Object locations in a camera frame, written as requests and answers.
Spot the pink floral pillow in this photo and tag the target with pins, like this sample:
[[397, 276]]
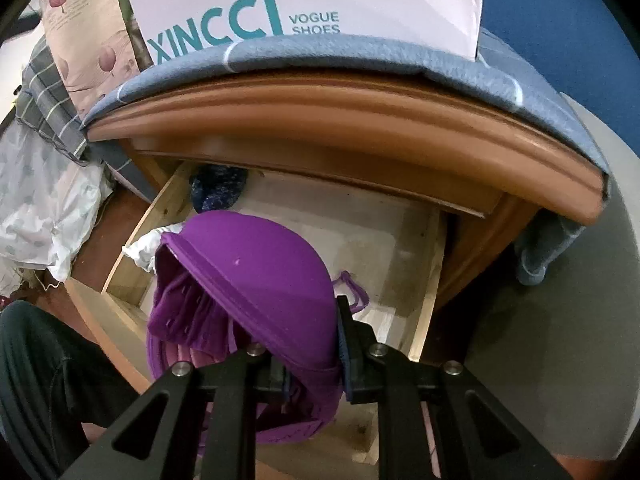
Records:
[[85, 35]]

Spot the blue checked cloth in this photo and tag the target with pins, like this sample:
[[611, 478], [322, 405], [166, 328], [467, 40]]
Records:
[[400, 60]]

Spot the purple bra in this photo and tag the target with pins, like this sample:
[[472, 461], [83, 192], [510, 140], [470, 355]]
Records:
[[250, 280]]

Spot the grey plaid blanket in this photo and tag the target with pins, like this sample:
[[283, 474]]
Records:
[[50, 100]]

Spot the wooden nightstand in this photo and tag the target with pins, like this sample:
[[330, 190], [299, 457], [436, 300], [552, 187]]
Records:
[[350, 120]]

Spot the blue foam mat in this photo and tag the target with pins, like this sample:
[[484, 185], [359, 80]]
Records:
[[550, 20]]

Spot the brown cloth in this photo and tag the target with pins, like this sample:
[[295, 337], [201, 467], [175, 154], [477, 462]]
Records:
[[132, 30]]

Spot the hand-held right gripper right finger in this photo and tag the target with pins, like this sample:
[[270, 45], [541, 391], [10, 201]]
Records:
[[344, 355]]

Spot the wooden drawer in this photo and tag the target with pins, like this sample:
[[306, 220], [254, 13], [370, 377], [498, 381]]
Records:
[[350, 240]]

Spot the person's left leg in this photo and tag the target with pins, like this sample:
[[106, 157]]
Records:
[[50, 385]]

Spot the grey fabric box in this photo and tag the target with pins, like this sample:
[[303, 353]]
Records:
[[550, 310]]

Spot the dark blue patterned garment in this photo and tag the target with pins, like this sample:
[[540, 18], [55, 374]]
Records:
[[217, 190]]

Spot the white patterned quilt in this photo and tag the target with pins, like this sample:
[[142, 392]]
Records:
[[40, 200]]

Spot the white garment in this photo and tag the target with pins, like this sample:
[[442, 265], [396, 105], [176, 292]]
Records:
[[145, 250]]

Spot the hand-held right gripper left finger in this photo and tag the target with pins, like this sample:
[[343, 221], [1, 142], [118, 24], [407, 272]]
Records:
[[272, 385]]

